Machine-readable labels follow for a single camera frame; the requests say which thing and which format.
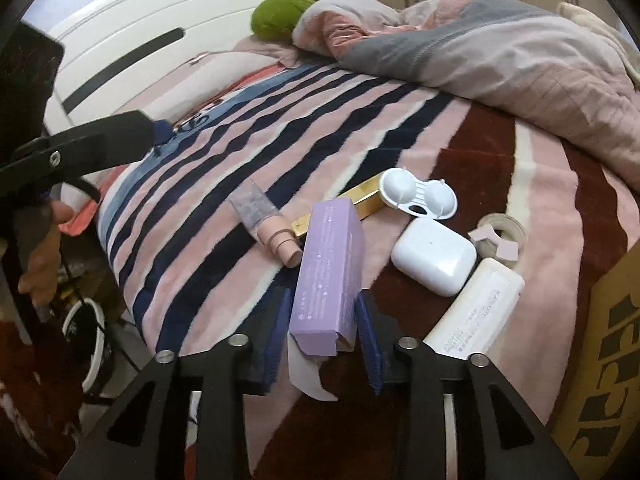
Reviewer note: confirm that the pink grey quilt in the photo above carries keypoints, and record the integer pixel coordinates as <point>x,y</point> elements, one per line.
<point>537,65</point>

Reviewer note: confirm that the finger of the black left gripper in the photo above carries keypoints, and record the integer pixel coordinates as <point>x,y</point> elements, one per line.
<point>69,155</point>

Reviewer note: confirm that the white earbuds case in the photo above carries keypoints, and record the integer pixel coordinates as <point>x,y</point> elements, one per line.
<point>434,256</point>

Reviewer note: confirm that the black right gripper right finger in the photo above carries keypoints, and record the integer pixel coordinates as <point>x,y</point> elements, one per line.
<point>467,401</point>

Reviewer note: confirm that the roll of tape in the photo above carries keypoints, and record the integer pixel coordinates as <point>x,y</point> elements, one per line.
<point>499,236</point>

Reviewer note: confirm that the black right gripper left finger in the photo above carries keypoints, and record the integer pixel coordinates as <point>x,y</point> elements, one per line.
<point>143,434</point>

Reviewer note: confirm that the purple rectangular box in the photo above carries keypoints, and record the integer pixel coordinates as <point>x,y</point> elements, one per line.
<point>329,280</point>

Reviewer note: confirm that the white headboard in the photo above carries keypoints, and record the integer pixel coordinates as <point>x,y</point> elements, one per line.
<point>115,49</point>

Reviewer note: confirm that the striped fleece blanket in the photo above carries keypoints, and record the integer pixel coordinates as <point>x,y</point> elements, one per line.
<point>190,273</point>

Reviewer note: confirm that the pink tube with clear cap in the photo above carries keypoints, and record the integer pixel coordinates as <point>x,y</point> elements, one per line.
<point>264,221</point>

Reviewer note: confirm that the white contact lens case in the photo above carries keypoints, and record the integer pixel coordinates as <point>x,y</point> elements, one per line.
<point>402,190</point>

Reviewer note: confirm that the cream towel blanket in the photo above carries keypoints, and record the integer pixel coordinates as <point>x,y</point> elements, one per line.
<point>623,47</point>

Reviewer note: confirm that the person left hand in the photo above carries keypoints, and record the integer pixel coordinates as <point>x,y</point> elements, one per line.
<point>40,280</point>

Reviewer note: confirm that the green pillow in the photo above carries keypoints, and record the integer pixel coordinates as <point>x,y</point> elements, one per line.
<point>275,20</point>

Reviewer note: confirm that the cardboard box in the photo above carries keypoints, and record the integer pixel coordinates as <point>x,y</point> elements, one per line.
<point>598,428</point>

